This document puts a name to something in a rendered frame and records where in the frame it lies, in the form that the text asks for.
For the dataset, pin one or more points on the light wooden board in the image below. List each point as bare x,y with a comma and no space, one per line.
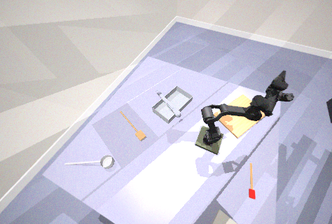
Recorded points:
238,125

